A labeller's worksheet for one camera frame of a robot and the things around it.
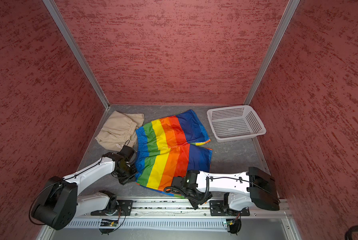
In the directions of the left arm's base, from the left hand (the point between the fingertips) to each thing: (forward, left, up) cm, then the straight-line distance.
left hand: (136, 181), depth 83 cm
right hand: (-13, -37, +6) cm, 39 cm away
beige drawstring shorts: (+35, +19, +2) cm, 40 cm away
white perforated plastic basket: (+43, -65, 0) cm, 78 cm away
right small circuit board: (-19, -49, -1) cm, 53 cm away
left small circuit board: (-19, +11, -3) cm, 22 cm away
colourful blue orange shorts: (+21, -16, +2) cm, 26 cm away
